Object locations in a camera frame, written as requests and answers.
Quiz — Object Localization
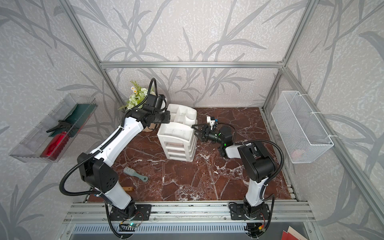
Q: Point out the white plastic drawer organizer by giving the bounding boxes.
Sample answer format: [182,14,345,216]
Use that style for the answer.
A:
[157,104,198,162]

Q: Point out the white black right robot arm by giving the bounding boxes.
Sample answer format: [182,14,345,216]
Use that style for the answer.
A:
[192,124,285,217]

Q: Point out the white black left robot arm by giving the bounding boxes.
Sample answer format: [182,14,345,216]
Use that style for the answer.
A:
[78,108,171,211]

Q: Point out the green white artificial flowers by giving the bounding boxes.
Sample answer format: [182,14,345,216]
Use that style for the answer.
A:
[118,81,148,111]

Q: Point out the green hair brush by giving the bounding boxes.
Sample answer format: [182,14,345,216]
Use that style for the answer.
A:
[123,167,149,182]

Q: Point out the green card in tray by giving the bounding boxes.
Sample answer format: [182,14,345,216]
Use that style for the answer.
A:
[63,104,97,128]

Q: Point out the small wooden block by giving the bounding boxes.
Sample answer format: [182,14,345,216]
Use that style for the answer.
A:
[123,187,135,192]

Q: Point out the black clamp in tray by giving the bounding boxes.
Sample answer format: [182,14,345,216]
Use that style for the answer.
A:
[46,120,80,138]

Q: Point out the red brush in tray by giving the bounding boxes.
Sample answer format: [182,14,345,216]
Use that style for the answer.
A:
[40,132,70,161]

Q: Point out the red paper at bottom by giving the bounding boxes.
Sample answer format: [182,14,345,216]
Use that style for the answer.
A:
[281,226,308,240]

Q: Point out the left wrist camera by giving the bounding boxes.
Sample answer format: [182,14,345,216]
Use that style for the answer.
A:
[143,94,166,113]

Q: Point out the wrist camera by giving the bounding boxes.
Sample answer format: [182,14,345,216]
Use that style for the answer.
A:
[207,117,218,131]
[143,94,166,113]

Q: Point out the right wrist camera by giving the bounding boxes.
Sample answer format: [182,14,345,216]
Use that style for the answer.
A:
[207,117,218,131]

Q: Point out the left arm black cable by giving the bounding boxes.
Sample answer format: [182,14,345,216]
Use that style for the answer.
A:
[59,77,158,197]

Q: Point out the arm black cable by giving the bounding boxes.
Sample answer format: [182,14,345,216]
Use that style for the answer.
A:
[217,122,285,202]
[59,77,158,197]

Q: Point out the aluminium frame rail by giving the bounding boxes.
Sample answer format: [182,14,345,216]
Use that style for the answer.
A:
[100,62,283,69]

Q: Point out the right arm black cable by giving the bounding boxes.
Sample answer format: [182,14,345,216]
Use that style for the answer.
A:
[217,122,285,202]

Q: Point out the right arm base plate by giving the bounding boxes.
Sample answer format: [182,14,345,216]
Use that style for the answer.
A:
[228,202,271,221]

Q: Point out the white wire mesh basket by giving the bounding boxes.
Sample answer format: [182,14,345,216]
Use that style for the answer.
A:
[271,91,334,164]

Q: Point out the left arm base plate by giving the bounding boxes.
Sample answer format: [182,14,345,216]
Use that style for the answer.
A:
[109,204,152,221]

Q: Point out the clear wall-mounted tray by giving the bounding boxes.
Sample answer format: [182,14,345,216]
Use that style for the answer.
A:
[9,94,98,163]

